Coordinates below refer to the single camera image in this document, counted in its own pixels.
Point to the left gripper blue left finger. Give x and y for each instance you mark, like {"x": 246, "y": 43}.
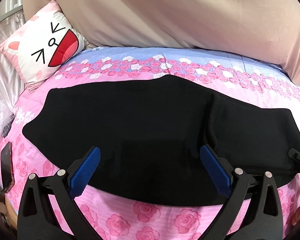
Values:
{"x": 36, "y": 217}

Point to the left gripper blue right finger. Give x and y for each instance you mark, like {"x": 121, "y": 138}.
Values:
{"x": 263, "y": 218}

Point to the black pants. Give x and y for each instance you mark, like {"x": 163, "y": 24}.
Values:
{"x": 150, "y": 133}

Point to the black smartphone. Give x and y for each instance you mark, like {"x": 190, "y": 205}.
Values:
{"x": 7, "y": 174}

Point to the pink floral bed sheet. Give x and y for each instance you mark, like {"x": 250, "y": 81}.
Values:
{"x": 261, "y": 84}

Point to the small dark grey remote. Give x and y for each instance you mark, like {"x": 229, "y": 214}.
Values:
{"x": 7, "y": 127}

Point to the beige quilt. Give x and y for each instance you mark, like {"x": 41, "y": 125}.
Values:
{"x": 267, "y": 30}

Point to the silver satin curtain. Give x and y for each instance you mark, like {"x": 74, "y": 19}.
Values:
{"x": 11, "y": 19}

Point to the white cartoon face pillow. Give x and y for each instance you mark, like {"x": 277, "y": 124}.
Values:
{"x": 38, "y": 48}

